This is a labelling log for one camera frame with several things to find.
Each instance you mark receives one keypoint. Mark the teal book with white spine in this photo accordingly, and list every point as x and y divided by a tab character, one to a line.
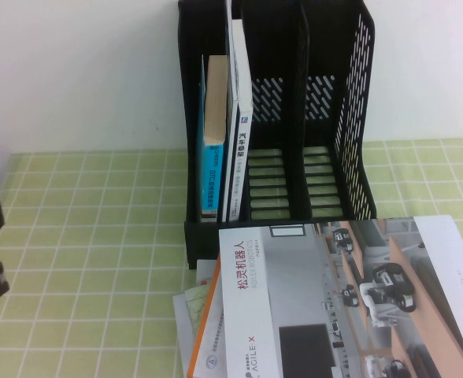
241	78

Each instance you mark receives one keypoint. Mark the white book with orange stripe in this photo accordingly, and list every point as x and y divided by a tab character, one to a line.
212	350

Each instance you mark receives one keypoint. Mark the cyan book with beige pages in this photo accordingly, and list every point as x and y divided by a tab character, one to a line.
215	102

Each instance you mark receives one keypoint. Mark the black perforated plastic book holder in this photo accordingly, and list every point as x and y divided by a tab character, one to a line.
275	47

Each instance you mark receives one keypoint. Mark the green checked tablecloth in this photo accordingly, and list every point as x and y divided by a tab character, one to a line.
78	236

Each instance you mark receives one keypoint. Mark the white paper with red letters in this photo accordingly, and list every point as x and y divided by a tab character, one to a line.
182	327

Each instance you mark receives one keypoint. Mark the map print booklet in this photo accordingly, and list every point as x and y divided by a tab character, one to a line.
198	311

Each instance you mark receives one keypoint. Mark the plain white booklet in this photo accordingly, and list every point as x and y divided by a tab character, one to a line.
206	269

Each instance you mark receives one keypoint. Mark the thin white booklet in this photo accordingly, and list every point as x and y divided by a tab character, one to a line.
228	35

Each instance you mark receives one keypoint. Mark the AgileX robotics brochure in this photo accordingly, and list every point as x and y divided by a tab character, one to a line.
334	295

